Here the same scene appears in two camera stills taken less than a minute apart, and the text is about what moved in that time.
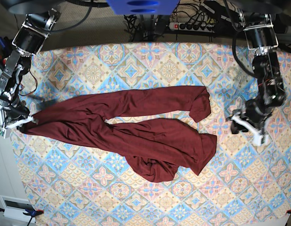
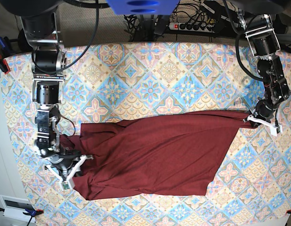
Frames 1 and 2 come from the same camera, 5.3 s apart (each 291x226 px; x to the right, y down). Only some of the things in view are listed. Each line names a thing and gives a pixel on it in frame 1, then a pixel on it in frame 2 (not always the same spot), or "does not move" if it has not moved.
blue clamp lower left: [29, 212] does not move
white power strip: [192, 27] does not move
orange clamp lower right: [290, 211] does not move
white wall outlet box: [14, 207] does not move
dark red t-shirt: [154, 148] to [167, 154]
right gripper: [256, 110] to [264, 113]
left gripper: [12, 113] to [65, 167]
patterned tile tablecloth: [66, 182] does not move
